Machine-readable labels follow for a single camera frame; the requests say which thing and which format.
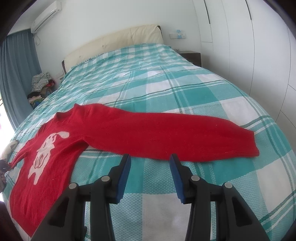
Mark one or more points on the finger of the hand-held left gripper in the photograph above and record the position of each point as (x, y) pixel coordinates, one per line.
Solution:
(4, 165)

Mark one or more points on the dark wooden nightstand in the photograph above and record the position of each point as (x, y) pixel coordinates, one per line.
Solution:
(192, 56)

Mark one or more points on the cream padded headboard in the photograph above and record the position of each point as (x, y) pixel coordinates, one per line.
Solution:
(111, 39)

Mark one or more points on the cream patterned cloth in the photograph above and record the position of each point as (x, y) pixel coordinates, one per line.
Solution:
(10, 148)

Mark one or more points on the teal plaid bed blanket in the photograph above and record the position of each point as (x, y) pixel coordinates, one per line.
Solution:
(185, 97)

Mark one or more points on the white wall switch panel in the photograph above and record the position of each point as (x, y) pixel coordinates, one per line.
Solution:
(178, 35)

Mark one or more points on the pile of mixed clothes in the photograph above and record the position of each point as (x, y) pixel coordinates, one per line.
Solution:
(40, 81)

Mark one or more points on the white wall socket panel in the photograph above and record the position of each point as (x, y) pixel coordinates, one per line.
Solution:
(59, 74)

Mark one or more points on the white wardrobe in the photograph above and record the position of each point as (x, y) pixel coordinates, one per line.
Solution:
(242, 46)

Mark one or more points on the white air conditioner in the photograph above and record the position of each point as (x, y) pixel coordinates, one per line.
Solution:
(46, 16)

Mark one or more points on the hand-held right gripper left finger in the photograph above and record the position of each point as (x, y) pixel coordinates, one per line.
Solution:
(123, 180)

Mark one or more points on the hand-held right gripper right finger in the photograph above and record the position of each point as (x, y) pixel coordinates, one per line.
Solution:
(177, 178)

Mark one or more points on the blue-grey curtain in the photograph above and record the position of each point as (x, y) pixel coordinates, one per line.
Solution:
(16, 69)

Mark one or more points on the red knit sweater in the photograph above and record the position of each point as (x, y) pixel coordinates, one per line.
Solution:
(138, 132)

